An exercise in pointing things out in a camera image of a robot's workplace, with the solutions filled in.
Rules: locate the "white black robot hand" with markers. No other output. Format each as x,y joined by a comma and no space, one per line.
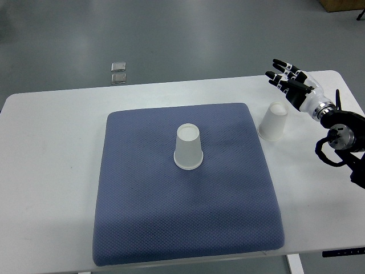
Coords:
302,91

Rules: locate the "white paper cup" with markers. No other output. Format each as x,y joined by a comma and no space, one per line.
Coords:
188,153
273,123

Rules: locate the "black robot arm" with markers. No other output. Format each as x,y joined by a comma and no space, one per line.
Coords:
346,136

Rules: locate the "brown cardboard box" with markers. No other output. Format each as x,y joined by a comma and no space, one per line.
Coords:
342,5

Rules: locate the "black tripod leg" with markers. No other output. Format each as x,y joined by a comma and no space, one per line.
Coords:
359,17

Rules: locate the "black table control panel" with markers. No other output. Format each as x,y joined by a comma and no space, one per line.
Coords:
344,252

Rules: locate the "white table leg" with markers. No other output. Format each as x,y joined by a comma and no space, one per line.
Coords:
295,264

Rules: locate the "upper metal floor plate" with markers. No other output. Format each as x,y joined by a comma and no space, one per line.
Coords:
118,66

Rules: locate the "blue fabric cushion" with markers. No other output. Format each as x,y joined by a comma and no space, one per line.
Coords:
149,209

